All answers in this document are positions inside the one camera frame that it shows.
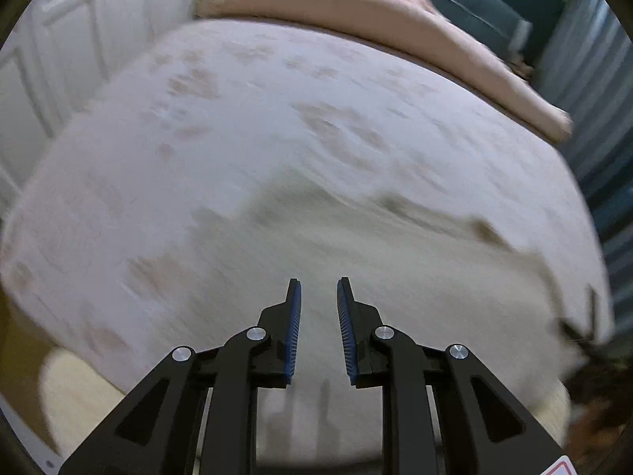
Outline blue-grey curtain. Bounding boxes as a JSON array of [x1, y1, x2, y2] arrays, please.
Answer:
[[531, 0, 633, 330]]

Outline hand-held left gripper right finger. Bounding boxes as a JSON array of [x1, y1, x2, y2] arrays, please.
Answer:
[[337, 276, 578, 475]]

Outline floral pink bed sheet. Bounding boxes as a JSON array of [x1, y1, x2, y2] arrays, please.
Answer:
[[0, 19, 615, 471]]

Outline white fluffy rug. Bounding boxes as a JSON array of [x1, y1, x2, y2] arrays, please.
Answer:
[[38, 350, 572, 461]]

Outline grey sweater with black hearts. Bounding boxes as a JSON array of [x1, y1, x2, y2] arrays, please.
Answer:
[[190, 165, 587, 468]]

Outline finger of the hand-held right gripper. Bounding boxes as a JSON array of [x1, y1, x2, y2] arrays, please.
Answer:
[[559, 284, 601, 352]]

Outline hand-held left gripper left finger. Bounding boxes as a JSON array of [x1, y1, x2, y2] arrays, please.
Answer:
[[58, 278, 302, 475]]

